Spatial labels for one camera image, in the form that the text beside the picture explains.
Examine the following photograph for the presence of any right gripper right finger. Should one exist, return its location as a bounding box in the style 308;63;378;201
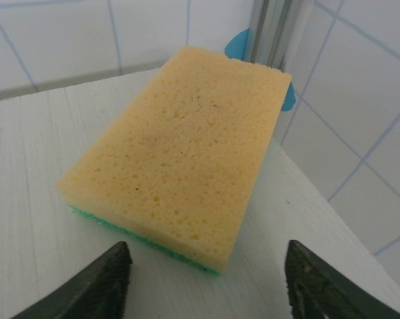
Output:
284;239;400;319

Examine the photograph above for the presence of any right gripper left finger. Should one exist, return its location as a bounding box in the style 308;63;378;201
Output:
10;241;133;319

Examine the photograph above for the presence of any green scouring sponge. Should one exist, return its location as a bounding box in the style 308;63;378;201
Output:
55;45;293;276

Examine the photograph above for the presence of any blue wall sticker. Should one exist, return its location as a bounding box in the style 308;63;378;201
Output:
223;28;251;60
281;81;297;113

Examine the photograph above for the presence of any aluminium corner post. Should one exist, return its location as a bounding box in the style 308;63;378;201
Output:
248;0;296;72

